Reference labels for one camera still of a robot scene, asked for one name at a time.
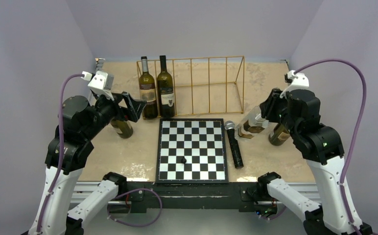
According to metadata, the dark green wine bottle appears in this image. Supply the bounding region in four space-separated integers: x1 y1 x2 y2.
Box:
157 55 175 118

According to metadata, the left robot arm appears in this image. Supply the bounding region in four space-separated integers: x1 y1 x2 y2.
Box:
28 92 146 235

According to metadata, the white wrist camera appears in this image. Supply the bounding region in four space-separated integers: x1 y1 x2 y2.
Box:
82 70 115 101
280 70 309 98

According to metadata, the clear square liquor bottle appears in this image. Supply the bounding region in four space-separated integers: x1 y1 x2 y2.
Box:
235 105 269 140

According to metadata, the black handheld microphone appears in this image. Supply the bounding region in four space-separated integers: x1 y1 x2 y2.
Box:
224 120 244 169

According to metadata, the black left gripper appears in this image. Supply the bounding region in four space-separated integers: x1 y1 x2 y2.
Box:
83 88 146 139

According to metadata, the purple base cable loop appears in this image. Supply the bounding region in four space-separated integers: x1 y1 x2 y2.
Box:
107 187 163 228

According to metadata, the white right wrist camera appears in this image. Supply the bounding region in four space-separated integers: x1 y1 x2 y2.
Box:
280 70 309 98

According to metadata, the gold wire wine rack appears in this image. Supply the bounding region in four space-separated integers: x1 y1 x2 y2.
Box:
136 55 245 117

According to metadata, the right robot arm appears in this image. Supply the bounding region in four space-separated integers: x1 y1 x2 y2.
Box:
256 88 373 235

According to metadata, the green wine bottle far left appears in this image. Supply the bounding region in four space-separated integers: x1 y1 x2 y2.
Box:
110 119 134 139

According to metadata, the green Primitivo wine bottle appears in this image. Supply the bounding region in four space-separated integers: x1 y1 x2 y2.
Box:
139 56 158 119

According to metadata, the dark bottle far right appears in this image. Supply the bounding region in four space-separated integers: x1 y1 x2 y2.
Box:
268 123 290 146

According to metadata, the black white chessboard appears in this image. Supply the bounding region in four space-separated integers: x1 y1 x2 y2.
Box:
155 118 229 184

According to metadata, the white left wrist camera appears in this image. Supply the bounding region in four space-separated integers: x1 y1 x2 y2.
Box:
82 70 115 101

